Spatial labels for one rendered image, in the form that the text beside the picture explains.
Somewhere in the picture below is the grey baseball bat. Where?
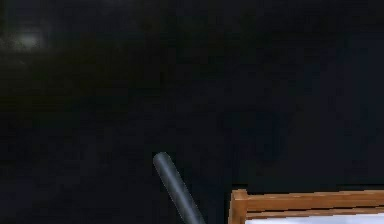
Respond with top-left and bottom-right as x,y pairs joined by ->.
152,151 -> 208,224

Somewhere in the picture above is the wooden bed with white sheet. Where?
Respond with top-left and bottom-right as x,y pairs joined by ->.
228,188 -> 384,224

